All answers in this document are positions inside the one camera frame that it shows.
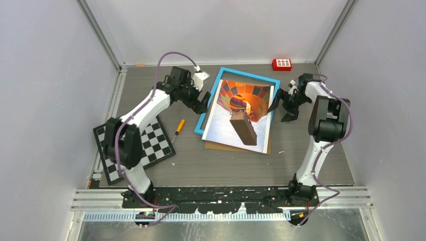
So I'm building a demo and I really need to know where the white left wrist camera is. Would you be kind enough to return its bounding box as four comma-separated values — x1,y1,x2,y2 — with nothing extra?
192,65,210,92

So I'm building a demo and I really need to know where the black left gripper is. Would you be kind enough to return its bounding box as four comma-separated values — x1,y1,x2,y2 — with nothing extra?
179,78,210,115

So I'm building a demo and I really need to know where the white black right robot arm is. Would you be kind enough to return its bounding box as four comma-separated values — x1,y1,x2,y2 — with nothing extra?
268,73,352,206

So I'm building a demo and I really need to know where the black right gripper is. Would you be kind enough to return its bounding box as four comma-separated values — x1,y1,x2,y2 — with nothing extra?
267,88,310,123

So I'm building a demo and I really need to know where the red toy brick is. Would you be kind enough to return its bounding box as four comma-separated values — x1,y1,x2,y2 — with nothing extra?
272,58,292,71

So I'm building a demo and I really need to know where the aluminium front rail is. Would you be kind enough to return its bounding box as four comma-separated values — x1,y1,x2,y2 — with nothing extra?
71,186,373,223

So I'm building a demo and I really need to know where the black white chessboard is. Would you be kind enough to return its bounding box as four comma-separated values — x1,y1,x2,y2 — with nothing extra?
92,116,176,185

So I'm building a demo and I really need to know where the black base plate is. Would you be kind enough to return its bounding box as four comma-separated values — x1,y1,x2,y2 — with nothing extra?
122,186,321,215

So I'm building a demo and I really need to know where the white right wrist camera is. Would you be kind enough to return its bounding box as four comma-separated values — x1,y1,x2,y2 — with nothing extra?
288,80,298,96

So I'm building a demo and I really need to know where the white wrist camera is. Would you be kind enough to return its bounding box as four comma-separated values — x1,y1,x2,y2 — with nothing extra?
288,80,298,96
192,65,210,92

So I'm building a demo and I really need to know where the blue picture frame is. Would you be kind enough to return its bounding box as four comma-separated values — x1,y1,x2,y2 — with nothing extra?
194,67,280,136

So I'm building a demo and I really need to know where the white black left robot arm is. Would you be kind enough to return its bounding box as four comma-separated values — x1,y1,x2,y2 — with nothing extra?
102,66,211,208

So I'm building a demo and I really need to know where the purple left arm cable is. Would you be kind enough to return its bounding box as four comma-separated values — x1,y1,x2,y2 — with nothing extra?
114,52,200,230

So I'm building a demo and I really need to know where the hot air balloon photo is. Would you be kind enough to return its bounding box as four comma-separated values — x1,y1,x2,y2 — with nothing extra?
202,79,275,154

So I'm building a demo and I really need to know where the orange handled screwdriver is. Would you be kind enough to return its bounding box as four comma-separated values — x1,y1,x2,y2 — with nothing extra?
171,119,185,143

